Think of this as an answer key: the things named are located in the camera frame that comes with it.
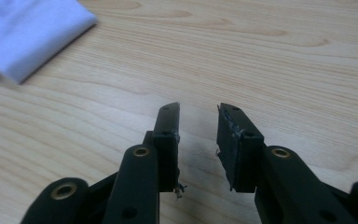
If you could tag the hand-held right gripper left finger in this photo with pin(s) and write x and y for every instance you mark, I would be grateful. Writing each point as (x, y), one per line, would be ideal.
(166, 149)

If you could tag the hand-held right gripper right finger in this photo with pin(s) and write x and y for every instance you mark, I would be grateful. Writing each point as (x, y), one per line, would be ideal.
(239, 155)

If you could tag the folded white cloth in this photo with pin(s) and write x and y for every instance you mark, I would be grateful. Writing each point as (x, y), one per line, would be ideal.
(28, 34)

